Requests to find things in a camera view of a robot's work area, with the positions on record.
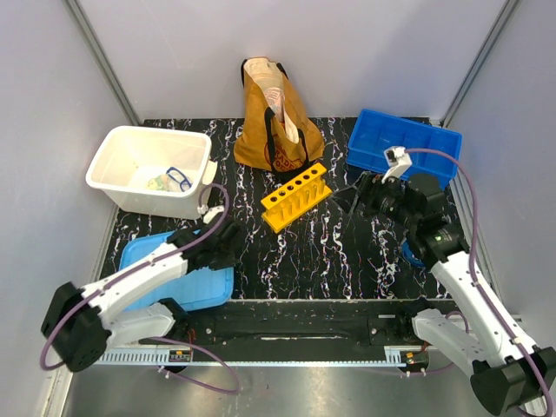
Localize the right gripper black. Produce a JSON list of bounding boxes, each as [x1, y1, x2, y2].
[[328, 170, 419, 230]]

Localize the light blue tub lid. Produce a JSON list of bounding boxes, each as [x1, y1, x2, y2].
[[119, 232, 234, 312]]

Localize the yellow test tube rack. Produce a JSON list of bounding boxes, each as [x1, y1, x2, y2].
[[261, 162, 332, 234]]

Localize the packaged gloves clear bag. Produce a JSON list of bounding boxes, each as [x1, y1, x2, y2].
[[146, 174, 175, 192]]

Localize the blue safety glasses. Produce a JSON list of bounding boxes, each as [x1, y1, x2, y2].
[[166, 167, 192, 192]]

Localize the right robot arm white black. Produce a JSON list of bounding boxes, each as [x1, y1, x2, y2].
[[333, 172, 555, 416]]

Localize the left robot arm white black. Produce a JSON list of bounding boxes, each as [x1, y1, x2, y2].
[[39, 215, 244, 373]]

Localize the brown paper bag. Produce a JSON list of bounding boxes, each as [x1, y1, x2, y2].
[[234, 56, 325, 174]]

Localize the blue compartment bin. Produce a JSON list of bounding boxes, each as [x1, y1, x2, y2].
[[347, 109, 462, 188]]

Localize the white plastic tub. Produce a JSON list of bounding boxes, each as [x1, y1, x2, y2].
[[85, 126, 218, 220]]

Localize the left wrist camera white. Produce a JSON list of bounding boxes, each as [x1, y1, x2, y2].
[[197, 205, 225, 224]]

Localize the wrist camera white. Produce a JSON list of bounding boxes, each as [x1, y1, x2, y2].
[[381, 146, 412, 183], [197, 205, 225, 224]]

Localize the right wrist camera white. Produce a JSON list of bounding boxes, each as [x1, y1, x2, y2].
[[381, 146, 412, 183]]

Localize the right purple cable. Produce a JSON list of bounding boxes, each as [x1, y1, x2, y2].
[[401, 147, 556, 416]]

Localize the purple cable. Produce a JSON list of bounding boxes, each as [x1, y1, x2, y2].
[[401, 147, 556, 416], [39, 182, 241, 394]]

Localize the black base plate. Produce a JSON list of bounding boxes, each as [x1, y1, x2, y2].
[[165, 297, 455, 346]]

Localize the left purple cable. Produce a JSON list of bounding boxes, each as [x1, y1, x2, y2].
[[39, 182, 241, 394]]

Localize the aluminium rail frame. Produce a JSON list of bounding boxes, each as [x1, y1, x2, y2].
[[46, 341, 485, 416]]

